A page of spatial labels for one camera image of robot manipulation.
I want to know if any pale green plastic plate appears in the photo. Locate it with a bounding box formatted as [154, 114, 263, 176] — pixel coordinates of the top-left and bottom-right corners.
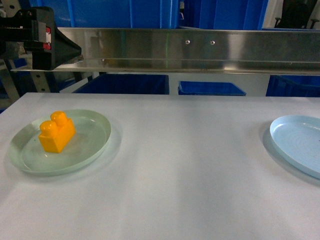
[7, 109, 112, 176]

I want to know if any black office chair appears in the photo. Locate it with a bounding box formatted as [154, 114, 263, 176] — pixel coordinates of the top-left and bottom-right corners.
[274, 0, 320, 30]

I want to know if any light blue plastic plate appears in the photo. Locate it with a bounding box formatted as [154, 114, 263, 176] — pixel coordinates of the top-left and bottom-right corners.
[269, 115, 320, 179]

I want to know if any blue bin lower middle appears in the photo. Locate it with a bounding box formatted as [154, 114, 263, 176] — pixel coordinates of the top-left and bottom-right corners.
[178, 81, 246, 96]

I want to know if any yellow toy building block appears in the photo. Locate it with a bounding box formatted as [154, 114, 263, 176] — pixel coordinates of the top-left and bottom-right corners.
[38, 111, 76, 153]

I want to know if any large blue bin upper right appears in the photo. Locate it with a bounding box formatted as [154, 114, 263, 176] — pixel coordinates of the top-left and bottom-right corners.
[184, 0, 268, 30]

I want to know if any stainless steel shelf rail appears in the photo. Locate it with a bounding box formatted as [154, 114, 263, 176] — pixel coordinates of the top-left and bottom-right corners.
[10, 26, 320, 76]

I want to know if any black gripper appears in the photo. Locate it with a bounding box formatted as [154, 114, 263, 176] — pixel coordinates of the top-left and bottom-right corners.
[0, 6, 82, 71]

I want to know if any blue bin lower left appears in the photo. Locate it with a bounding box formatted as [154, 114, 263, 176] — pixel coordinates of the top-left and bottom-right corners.
[74, 73, 170, 95]

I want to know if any large blue bin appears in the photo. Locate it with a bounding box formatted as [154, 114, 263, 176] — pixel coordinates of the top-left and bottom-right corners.
[184, 0, 268, 30]
[30, 0, 180, 29]

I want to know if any blue bin lower right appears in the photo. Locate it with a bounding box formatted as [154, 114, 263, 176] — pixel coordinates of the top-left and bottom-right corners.
[266, 75, 320, 98]

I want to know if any large blue bin upper left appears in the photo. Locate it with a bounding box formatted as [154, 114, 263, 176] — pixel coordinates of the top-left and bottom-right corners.
[30, 0, 180, 29]

